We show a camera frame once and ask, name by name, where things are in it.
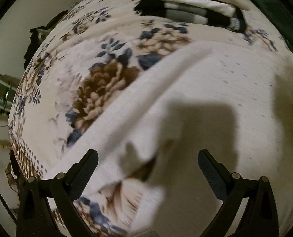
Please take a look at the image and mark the white knit garment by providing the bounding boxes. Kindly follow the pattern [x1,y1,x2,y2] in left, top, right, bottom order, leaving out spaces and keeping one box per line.
[48,41,293,236]

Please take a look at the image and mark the folded striped clothes stack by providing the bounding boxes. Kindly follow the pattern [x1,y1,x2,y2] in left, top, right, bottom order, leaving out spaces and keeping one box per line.
[134,0,247,33]

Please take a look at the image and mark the green metal shelf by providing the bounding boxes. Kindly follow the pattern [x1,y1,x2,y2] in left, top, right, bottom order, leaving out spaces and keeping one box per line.
[0,74,17,115]

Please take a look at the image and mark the black object beside bed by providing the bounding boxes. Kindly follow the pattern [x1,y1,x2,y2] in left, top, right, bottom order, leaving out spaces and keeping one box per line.
[24,10,68,69]

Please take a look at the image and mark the floral bed blanket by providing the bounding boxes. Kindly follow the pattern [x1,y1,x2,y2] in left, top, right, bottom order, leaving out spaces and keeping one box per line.
[9,0,288,236]

